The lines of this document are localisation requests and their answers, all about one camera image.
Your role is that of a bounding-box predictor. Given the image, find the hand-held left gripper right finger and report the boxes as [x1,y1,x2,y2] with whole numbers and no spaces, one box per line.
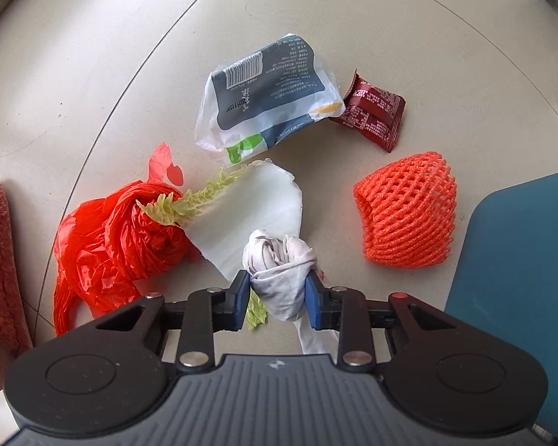
[304,272,452,372]

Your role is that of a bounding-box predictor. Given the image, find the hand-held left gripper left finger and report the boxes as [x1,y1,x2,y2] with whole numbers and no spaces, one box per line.
[93,269,253,373]

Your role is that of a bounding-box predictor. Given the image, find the white tissue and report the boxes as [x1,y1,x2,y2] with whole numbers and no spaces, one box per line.
[242,229,342,356]

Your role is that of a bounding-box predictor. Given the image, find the napa cabbage leaf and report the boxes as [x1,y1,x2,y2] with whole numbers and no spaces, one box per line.
[136,158,303,330]

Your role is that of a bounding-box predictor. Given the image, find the teal plastic bin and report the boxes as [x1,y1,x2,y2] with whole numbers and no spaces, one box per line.
[444,167,558,444]

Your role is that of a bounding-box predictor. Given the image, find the orange foam fruit net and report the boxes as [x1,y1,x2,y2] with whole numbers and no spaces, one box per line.
[353,151,459,268]

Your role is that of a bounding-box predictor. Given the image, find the red plastic bag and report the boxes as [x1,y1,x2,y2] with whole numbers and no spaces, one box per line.
[52,143,203,337]

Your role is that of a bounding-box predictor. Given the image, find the dark red snack packet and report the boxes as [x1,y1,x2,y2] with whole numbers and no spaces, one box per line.
[328,70,406,153]

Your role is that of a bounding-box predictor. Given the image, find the white and grey plastic wrapper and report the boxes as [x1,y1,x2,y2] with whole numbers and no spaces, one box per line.
[194,33,346,165]

